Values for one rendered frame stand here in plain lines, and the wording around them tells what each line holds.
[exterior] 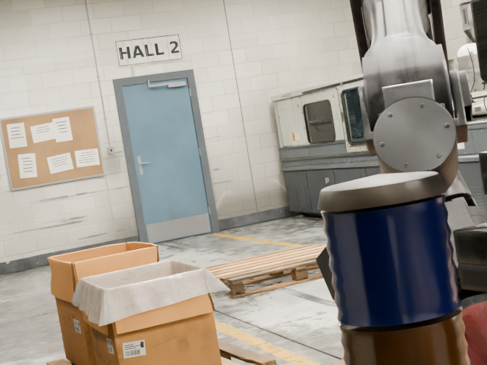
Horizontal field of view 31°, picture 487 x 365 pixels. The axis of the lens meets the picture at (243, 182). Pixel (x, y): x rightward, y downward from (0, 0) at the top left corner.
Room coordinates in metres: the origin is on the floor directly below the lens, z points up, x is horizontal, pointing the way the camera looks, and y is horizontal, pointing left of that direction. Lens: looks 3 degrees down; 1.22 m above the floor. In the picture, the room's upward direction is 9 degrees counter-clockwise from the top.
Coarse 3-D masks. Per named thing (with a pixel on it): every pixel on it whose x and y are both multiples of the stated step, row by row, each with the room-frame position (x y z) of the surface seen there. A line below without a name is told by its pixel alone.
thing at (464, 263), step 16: (480, 160) 0.54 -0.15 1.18; (480, 224) 0.53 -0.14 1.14; (464, 240) 0.51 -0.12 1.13; (480, 240) 0.50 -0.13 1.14; (464, 256) 0.51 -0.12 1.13; (480, 256) 0.50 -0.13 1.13; (464, 272) 0.52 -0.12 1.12; (480, 272) 0.50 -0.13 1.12; (464, 288) 0.52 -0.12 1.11; (480, 288) 0.50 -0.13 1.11
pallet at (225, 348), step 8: (224, 344) 4.60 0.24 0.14; (232, 344) 4.58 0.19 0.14; (224, 352) 4.47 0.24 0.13; (232, 352) 4.40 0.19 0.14; (240, 352) 4.38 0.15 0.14; (248, 352) 4.35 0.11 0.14; (56, 360) 4.87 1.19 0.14; (64, 360) 4.83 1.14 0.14; (224, 360) 4.27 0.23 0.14; (248, 360) 4.22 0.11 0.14; (256, 360) 4.17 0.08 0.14; (264, 360) 4.15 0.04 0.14; (272, 360) 4.12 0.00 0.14
